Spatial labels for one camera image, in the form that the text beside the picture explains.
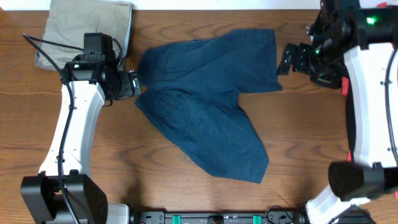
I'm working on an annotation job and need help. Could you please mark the navy blue shorts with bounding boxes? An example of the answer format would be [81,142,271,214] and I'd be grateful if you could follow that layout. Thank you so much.
[136,29,282,184]

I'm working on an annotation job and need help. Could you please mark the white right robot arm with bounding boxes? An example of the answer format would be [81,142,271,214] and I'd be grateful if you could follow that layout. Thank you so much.
[278,1,397,223]

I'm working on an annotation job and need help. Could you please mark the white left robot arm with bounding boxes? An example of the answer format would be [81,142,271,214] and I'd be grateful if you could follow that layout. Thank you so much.
[21,61,141,223]

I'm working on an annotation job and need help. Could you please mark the red garment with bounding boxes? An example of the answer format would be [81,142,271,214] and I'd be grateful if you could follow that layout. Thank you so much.
[342,40,397,194]

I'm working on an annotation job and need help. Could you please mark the black t-shirt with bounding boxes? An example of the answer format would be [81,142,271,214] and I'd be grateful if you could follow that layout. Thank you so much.
[346,89,356,160]

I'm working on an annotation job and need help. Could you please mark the folded khaki shorts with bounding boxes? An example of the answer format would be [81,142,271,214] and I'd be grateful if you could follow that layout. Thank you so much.
[40,0,133,68]

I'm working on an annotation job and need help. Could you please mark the folded grey garment underneath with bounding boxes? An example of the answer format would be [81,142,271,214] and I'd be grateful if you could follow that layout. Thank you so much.
[35,42,68,71]

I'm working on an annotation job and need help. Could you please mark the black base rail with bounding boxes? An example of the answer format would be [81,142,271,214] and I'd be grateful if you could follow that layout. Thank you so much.
[129,208,307,224]

